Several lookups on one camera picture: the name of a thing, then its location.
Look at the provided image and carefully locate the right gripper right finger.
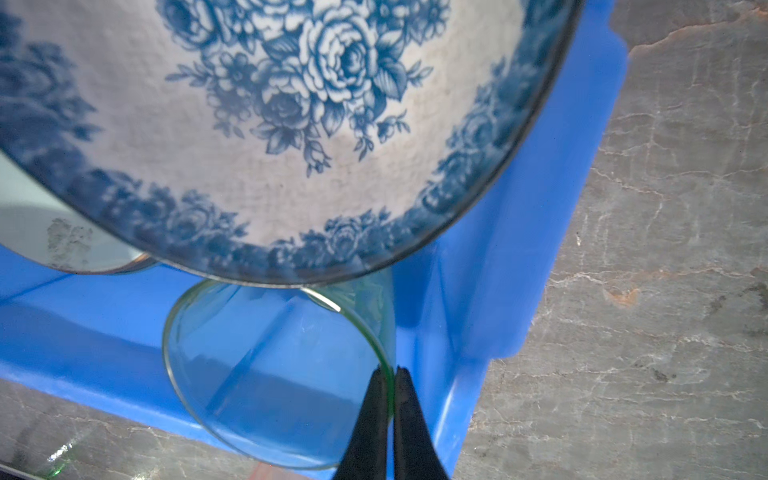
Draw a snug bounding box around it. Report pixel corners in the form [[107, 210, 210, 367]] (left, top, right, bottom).
[[393, 367, 449, 480]]

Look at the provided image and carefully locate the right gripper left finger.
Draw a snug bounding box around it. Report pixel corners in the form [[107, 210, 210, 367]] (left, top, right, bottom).
[[333, 368, 389, 480]]

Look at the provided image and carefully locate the green transparent cup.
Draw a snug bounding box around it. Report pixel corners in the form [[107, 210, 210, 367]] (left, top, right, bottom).
[[162, 270, 396, 470]]

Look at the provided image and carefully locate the dark rimmed bottom bowl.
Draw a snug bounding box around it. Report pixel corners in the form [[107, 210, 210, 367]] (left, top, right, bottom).
[[1, 1, 584, 286]]

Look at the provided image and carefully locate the light green flower plate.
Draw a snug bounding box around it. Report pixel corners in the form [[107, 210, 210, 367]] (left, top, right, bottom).
[[1, 155, 156, 275]]

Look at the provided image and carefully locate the pink transparent cup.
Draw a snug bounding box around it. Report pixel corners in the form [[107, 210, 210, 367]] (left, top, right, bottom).
[[248, 462, 310, 480]]

